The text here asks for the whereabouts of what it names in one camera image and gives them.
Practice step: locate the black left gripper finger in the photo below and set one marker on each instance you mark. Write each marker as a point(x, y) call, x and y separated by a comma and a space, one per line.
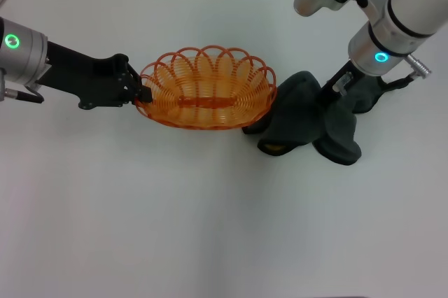
point(136, 79)
point(147, 97)

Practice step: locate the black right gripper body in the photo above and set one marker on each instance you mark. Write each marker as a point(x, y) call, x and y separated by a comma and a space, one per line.
point(332, 93)

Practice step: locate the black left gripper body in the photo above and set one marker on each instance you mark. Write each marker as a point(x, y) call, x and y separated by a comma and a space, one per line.
point(91, 83)

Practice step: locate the dark grey towel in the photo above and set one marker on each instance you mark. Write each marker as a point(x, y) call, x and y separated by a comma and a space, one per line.
point(301, 119)

